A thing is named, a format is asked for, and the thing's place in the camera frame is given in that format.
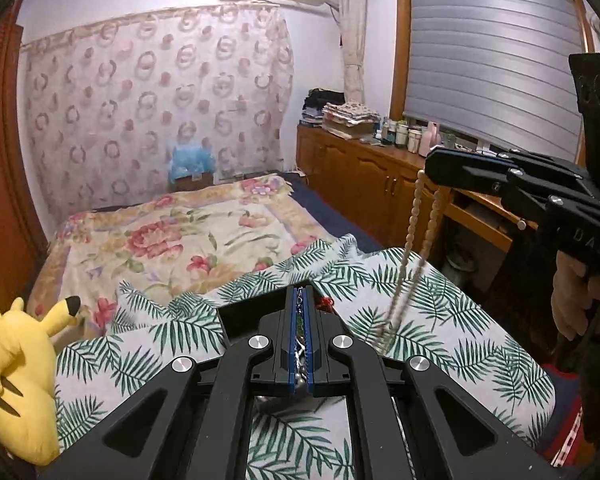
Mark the long wooden cabinet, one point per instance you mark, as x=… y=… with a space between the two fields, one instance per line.
x=360 y=175

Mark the navy bed sheet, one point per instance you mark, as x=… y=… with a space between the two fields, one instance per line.
x=330 y=220

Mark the wooden window frame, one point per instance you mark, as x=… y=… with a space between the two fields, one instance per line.
x=399 y=60

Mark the stack of dark folded clothes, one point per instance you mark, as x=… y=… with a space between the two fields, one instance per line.
x=317 y=102

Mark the brown cardboard box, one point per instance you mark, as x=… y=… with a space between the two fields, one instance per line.
x=192 y=182

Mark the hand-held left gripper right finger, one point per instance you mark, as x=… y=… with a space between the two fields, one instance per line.
x=325 y=345

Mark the brown louvered wardrobe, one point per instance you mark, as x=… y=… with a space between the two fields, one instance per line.
x=5 y=160

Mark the floral blanket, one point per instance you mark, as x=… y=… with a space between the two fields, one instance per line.
x=180 y=240

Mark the red cloth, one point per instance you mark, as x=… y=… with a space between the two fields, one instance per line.
x=567 y=435

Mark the blue plush toy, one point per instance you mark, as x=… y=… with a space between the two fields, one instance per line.
x=192 y=160

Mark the black square box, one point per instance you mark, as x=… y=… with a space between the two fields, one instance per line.
x=235 y=322

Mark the grey window blind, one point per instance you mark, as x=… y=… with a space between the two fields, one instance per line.
x=490 y=55

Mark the leaf print cloth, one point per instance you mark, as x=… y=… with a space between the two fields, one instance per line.
x=445 y=320

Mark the stack of floral folded cloths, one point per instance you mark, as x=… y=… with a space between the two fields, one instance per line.
x=350 y=117

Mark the yellow plush toy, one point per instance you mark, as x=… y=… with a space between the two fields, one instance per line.
x=15 y=360

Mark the row of toiletry bottles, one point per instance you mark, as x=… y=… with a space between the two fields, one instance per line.
x=415 y=137

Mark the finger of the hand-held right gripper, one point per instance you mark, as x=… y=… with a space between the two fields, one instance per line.
x=555 y=170
x=465 y=172

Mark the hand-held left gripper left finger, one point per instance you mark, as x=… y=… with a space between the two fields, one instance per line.
x=280 y=345

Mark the person's right hand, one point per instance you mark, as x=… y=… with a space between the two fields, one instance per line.
x=572 y=295

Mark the cream window curtain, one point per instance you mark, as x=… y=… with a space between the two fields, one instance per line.
x=352 y=35

